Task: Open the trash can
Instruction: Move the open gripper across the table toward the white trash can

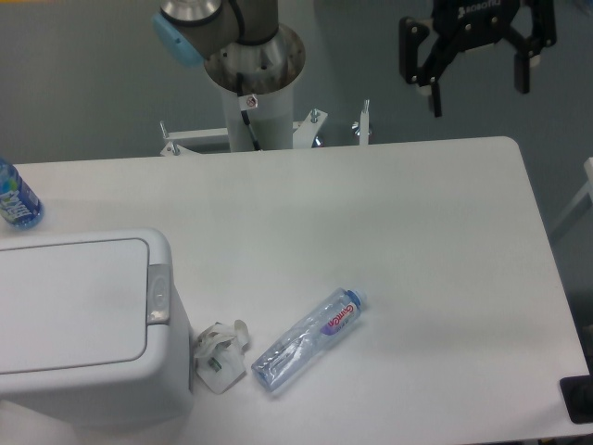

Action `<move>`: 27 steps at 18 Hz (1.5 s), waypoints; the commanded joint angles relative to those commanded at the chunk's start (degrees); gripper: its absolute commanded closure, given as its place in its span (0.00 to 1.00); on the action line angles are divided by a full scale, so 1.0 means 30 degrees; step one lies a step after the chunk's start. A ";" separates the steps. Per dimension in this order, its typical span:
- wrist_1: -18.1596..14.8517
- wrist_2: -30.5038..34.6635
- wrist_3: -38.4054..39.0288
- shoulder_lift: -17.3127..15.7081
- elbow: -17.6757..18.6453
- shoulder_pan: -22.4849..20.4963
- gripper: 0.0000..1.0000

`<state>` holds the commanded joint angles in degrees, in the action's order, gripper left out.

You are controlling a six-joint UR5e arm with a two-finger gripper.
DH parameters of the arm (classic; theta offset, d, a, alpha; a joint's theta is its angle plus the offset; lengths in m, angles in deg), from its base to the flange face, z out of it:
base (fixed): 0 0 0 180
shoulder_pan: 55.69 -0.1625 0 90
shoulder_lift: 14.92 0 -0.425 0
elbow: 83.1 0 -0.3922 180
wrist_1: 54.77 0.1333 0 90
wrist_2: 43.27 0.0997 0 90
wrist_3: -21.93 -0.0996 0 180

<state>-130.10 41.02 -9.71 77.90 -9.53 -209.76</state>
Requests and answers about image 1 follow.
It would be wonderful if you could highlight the black clamp at table edge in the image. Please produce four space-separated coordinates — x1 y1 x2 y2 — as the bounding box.
560 375 592 425

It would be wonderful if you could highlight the white trash can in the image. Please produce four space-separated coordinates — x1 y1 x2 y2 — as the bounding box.
1 229 194 426

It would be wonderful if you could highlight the crumpled white paper wrapper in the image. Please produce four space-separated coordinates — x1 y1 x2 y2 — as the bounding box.
192 320 249 394

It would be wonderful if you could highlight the blue labelled water bottle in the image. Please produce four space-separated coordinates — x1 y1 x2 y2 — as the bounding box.
1 159 44 230

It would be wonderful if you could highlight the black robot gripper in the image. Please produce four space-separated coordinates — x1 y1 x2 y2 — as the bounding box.
398 0 557 118

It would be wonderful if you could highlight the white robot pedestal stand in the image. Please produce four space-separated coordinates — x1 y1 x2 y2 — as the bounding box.
158 25 374 158

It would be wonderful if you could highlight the clear empty plastic bottle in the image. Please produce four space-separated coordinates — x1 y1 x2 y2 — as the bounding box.
251 287 368 392

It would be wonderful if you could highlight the white trash can lid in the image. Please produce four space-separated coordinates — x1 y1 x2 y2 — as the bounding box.
1 239 149 374

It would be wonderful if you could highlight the grey lid push button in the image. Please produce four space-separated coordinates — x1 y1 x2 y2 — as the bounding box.
146 264 171 325

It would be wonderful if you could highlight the white frame at right edge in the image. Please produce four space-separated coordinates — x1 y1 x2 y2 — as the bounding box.
549 158 592 243

